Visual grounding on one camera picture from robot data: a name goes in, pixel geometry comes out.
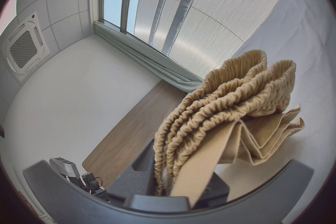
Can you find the grey-green curtain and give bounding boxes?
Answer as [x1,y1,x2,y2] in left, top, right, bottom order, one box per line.
[93,21,204,93]

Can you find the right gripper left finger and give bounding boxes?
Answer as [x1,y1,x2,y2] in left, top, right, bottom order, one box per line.
[107,137,156,199]

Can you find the tan shorts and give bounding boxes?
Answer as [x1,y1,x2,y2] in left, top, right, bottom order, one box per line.
[153,50,306,210]

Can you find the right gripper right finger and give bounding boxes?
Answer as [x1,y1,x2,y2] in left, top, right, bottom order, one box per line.
[194,172,230,210]

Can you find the square ceiling air vent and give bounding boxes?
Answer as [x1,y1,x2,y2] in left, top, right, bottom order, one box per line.
[1,11,50,76]

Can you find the window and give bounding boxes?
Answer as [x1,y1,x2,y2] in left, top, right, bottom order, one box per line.
[90,0,298,79]

